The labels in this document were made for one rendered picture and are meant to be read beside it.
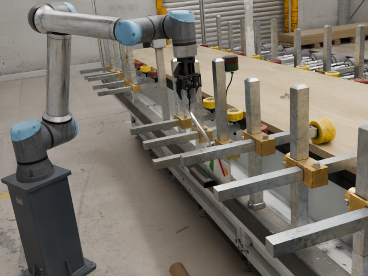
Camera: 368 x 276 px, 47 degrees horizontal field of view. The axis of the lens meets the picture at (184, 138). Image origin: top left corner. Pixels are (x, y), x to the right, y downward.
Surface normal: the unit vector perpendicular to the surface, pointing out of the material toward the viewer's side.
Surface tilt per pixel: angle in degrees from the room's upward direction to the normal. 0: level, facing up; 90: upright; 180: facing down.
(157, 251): 0
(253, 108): 90
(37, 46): 90
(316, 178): 90
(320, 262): 0
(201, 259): 0
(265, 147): 90
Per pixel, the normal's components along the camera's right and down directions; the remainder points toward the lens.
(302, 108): 0.34, 0.29
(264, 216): -0.09, -0.94
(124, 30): -0.51, 0.33
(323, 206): -0.94, 0.19
